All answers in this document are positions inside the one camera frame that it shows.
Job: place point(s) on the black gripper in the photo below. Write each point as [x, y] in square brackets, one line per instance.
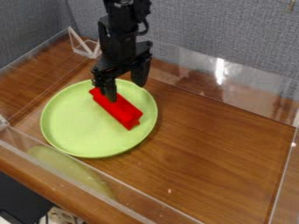
[132, 60]

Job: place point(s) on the red block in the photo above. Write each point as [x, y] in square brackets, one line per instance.
[121, 109]

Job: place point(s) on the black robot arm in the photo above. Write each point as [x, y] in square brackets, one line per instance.
[122, 24]

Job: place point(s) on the green round plate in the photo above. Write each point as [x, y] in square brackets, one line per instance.
[78, 128]

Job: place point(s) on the black box under table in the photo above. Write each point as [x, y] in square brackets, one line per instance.
[21, 205]

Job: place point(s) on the clear acrylic corner bracket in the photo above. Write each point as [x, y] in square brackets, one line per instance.
[84, 47]

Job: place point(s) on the clear acrylic enclosure wall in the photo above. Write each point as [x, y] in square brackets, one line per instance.
[219, 163]

